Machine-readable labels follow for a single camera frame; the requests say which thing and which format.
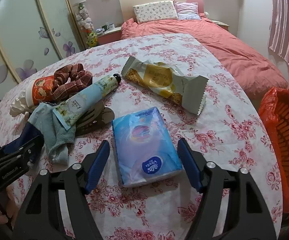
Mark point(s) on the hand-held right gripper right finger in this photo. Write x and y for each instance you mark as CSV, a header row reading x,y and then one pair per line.
x,y
189,165

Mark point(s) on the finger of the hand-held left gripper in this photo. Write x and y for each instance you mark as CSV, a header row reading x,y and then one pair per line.
x,y
28,142

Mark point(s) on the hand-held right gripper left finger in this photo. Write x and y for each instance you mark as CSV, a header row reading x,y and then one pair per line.
x,y
98,165

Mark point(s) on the light blue sock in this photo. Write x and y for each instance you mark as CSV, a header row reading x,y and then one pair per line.
x,y
59,140

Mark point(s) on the blue tissue pack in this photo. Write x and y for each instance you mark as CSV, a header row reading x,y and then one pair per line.
x,y
144,145

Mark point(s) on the red white paper cup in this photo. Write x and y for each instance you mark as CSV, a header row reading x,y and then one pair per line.
x,y
38,90

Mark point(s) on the floral hand cream tube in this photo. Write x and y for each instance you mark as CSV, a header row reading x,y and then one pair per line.
x,y
84,100

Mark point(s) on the orange plastic basket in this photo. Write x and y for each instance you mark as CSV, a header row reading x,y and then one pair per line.
x,y
284,130

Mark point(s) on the pink floral tablecloth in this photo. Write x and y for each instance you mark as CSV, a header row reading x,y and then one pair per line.
x,y
209,135

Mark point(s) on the crumpled white tissue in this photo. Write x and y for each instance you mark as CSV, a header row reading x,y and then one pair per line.
x,y
18,105

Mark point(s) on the dark hair claw clip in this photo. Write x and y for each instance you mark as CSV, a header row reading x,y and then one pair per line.
x,y
102,115

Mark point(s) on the brown striped scrunchie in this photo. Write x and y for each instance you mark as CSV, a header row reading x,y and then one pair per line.
x,y
69,80

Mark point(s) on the yellow white snack wrapper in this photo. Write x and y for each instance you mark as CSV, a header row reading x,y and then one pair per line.
x,y
159,77

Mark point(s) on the wardrobe with purple flowers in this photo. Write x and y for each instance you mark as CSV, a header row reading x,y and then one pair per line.
x,y
14,30

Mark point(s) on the yellow plush toy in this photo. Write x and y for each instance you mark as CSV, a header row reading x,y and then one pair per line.
x,y
92,38

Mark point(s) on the bed with pink duvet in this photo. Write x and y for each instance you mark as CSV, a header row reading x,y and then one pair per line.
x,y
209,40

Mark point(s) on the pink white nightstand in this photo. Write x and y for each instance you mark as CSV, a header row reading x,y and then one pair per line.
x,y
109,36
222,23

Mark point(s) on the plush toy bouquet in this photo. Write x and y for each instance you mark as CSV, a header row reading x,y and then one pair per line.
x,y
84,17

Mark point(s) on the pink striped pillow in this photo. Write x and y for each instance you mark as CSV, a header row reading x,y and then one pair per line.
x,y
188,10

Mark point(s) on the white floral pillow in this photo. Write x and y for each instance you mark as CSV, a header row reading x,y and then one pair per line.
x,y
154,11

